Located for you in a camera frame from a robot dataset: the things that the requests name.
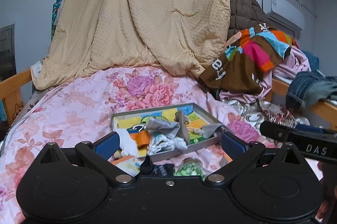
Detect striped white orange towel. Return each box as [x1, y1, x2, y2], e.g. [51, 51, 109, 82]
[111, 129, 188, 177]

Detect green patterned bag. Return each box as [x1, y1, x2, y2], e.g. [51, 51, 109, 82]
[173, 158, 207, 179]

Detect grey disposable face mask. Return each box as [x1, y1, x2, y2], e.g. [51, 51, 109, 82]
[146, 110, 190, 144]

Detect black printed pouch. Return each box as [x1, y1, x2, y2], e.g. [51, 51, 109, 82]
[139, 155, 175, 177]

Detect beige linen drawstring bag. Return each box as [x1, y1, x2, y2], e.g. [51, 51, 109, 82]
[202, 123, 226, 139]

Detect person's right hand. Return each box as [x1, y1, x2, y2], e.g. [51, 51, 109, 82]
[316, 162, 336, 221]

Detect pink floral bedspread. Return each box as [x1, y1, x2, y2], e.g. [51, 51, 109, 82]
[1, 67, 271, 223]

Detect floral gold patterned sheet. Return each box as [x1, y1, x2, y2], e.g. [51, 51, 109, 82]
[222, 99, 310, 131]

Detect grey tray with cartoon picture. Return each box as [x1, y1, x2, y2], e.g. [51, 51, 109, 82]
[111, 104, 221, 161]

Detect blue denim jeans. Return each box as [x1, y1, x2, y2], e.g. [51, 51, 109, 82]
[286, 51, 336, 110]

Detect brown multicolour garment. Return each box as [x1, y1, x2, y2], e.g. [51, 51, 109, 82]
[199, 23, 298, 96]

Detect pale pink garment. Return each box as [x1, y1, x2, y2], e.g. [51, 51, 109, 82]
[219, 46, 311, 104]

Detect brown quilted jacket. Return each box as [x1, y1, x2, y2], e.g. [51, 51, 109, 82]
[227, 0, 269, 39]

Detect white air conditioner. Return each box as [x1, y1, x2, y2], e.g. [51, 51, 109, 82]
[262, 0, 305, 31]

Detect tan dotted quilt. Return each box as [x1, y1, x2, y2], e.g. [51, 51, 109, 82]
[32, 0, 231, 90]

